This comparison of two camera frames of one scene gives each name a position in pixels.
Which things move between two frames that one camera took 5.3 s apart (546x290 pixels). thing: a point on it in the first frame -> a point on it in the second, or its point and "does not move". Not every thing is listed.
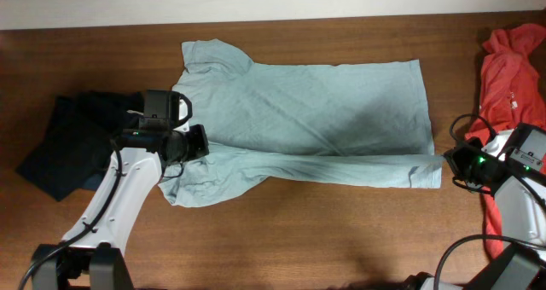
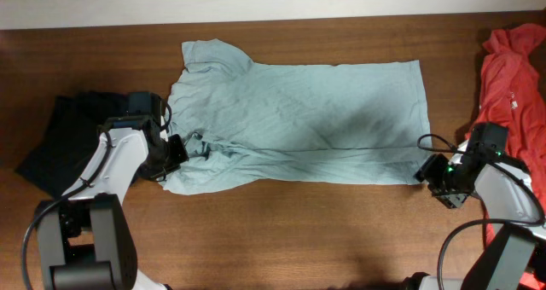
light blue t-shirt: [357, 124] does not move
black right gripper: [457, 156] -> [429, 171]
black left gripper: [200, 147] -> [180, 154]
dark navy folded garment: [72, 153] does not move
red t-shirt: [513, 91] does not move
